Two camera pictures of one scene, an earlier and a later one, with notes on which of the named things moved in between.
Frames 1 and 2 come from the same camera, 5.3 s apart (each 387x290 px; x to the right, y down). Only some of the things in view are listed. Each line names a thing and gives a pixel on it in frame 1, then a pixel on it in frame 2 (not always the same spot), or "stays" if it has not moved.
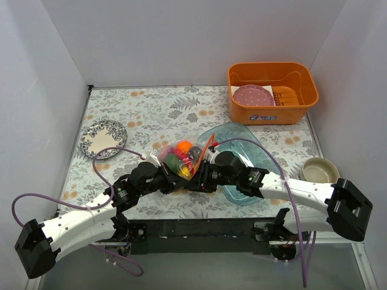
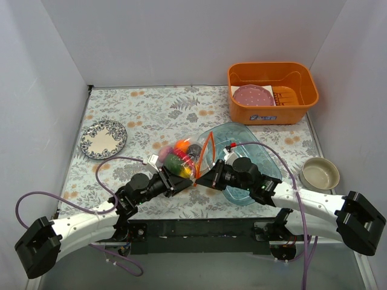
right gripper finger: [199, 181] -> [211, 178]
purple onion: [166, 150] stays
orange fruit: [185, 145] stays
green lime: [172, 161] stays
